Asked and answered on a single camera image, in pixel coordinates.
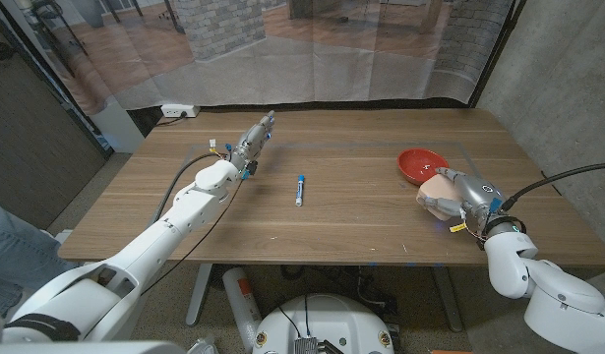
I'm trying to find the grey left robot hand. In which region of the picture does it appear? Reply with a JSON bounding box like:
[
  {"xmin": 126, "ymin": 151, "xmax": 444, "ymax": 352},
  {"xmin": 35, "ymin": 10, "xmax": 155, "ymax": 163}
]
[{"xmin": 229, "ymin": 109, "xmax": 276, "ymax": 180}]

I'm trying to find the person's leg in jeans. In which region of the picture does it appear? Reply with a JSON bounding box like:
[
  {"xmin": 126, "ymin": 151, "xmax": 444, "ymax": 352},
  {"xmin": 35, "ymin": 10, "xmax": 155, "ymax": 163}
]
[{"xmin": 0, "ymin": 196, "xmax": 82, "ymax": 319}]

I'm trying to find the pink jewelry box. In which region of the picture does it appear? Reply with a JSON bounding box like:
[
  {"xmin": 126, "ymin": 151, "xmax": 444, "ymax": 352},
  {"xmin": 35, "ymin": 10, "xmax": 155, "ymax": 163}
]
[{"xmin": 415, "ymin": 174, "xmax": 463, "ymax": 221}]

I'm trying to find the white cylinder with orange label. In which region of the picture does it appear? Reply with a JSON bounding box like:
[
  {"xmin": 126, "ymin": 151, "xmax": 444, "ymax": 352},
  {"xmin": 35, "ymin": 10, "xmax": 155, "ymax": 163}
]
[{"xmin": 221, "ymin": 266, "xmax": 264, "ymax": 351}]

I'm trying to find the white cabinet block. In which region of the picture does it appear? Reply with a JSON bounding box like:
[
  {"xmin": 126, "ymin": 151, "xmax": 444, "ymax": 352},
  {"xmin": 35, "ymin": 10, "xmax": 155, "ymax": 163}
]
[{"xmin": 89, "ymin": 95, "xmax": 147, "ymax": 154}]

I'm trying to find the perforated partition panel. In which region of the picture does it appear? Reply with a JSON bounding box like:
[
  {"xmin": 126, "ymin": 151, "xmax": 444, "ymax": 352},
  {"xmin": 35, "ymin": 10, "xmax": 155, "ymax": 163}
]
[{"xmin": 0, "ymin": 4, "xmax": 114, "ymax": 231}]

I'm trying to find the red bowl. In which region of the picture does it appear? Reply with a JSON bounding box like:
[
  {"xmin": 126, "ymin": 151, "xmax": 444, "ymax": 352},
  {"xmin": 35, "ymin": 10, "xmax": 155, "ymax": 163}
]
[{"xmin": 396, "ymin": 147, "xmax": 450, "ymax": 187}]

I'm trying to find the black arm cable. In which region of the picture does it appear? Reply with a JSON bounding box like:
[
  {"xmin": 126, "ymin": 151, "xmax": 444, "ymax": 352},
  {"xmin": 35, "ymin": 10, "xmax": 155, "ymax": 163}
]
[
  {"xmin": 153, "ymin": 151, "xmax": 229, "ymax": 225},
  {"xmin": 501, "ymin": 161, "xmax": 605, "ymax": 211}
]

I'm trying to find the white power strip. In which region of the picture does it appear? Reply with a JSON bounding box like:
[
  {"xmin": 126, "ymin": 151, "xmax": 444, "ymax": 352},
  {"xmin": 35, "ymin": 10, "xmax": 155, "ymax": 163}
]
[{"xmin": 160, "ymin": 103, "xmax": 202, "ymax": 119}]

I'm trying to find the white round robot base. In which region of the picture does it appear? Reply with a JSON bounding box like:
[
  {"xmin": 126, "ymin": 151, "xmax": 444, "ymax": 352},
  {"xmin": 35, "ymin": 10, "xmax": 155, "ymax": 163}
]
[{"xmin": 252, "ymin": 293, "xmax": 395, "ymax": 354}]

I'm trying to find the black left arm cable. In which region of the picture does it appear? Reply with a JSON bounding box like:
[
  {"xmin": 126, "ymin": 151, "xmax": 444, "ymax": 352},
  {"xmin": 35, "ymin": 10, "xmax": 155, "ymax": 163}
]
[{"xmin": 153, "ymin": 151, "xmax": 229, "ymax": 225}]

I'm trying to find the white table leg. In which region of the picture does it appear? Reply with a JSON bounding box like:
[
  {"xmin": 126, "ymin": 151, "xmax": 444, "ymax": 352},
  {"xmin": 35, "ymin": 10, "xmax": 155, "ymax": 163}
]
[
  {"xmin": 429, "ymin": 265, "xmax": 464, "ymax": 333},
  {"xmin": 185, "ymin": 264, "xmax": 214, "ymax": 327}
]

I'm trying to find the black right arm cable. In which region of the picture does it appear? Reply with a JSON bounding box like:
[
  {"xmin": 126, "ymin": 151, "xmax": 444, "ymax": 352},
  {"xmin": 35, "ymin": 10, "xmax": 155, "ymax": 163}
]
[{"xmin": 501, "ymin": 161, "xmax": 605, "ymax": 211}]

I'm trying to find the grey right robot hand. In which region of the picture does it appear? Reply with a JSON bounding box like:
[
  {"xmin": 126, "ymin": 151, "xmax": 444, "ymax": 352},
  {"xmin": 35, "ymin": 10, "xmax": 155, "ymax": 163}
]
[{"xmin": 419, "ymin": 166, "xmax": 525, "ymax": 241}]

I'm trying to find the printed room backdrop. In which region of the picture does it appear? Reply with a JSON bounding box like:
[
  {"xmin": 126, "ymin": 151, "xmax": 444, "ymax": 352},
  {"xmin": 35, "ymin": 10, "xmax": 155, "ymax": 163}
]
[{"xmin": 0, "ymin": 0, "xmax": 527, "ymax": 117}]

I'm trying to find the black backdrop frame pole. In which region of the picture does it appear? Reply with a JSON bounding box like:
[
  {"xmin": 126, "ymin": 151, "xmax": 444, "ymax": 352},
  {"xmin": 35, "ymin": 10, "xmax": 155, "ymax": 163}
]
[
  {"xmin": 0, "ymin": 0, "xmax": 114, "ymax": 158},
  {"xmin": 467, "ymin": 0, "xmax": 528, "ymax": 108}
]

